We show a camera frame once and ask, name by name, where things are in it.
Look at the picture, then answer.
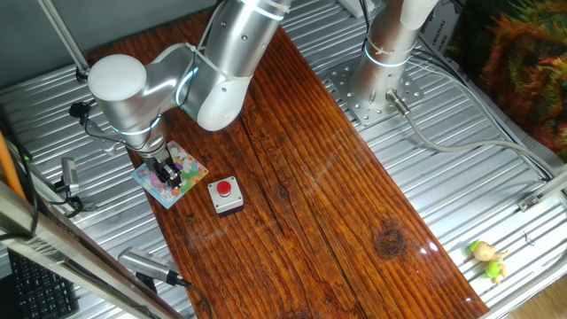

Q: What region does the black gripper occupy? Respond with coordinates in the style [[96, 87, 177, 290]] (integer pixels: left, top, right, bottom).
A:
[[142, 148, 183, 190]]

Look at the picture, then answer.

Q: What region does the colourful butterfly puzzle board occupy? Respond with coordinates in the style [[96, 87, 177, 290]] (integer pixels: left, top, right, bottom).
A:
[[131, 140, 210, 210]]

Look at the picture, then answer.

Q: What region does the white box with red button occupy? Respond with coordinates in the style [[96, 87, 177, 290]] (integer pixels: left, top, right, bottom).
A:
[[206, 175, 245, 218]]

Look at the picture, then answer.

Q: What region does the orange pole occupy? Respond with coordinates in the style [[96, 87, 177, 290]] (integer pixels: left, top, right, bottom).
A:
[[0, 130, 27, 200]]

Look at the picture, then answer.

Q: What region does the black computer keyboard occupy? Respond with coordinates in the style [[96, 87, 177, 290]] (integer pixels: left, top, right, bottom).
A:
[[8, 252, 81, 319]]

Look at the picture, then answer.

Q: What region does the slanted aluminium pole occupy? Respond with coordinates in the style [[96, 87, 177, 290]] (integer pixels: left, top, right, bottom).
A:
[[37, 0, 92, 83]]

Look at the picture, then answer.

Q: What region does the printed sign board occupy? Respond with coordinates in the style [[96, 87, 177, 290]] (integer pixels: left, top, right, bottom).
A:
[[418, 0, 464, 58]]

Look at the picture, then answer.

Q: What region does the toy doll with green hat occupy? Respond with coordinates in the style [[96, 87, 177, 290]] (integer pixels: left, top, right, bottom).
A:
[[468, 239, 509, 285]]

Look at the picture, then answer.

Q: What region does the orange green furry plush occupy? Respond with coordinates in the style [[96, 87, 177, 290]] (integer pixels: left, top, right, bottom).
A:
[[447, 0, 567, 161]]

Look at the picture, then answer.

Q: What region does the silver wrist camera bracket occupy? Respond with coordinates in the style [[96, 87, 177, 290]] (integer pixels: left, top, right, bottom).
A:
[[83, 117, 129, 157]]

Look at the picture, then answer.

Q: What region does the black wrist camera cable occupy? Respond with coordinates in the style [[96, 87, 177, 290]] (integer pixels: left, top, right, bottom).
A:
[[79, 99, 154, 152]]

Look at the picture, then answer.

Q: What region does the silver ridged camera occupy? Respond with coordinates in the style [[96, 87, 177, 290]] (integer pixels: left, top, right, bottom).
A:
[[117, 246, 187, 287]]

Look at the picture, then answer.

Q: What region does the small silver camera on clamp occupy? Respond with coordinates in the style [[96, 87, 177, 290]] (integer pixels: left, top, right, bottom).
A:
[[52, 157, 97, 214]]

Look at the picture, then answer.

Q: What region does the aluminium frame beam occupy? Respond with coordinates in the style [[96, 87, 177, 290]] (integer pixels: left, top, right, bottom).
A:
[[0, 179, 183, 319]]

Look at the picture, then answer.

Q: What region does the black looping cable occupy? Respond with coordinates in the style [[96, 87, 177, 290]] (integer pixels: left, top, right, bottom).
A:
[[0, 105, 41, 240]]

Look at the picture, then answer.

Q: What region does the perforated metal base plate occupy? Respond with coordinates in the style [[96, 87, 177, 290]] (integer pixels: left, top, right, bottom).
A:
[[327, 57, 424, 128]]

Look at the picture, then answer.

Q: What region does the black cable bundle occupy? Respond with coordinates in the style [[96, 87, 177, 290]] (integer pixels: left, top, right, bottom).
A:
[[361, 0, 376, 50]]

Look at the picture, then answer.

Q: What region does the thick grey cable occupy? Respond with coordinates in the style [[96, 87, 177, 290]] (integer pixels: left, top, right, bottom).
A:
[[384, 88, 567, 178]]

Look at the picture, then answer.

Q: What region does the thin white cable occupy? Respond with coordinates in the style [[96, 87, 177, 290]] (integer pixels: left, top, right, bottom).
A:
[[411, 48, 559, 178]]

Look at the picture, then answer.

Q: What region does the metal corner bracket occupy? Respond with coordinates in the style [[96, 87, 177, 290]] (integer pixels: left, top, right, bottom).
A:
[[517, 170, 567, 213]]

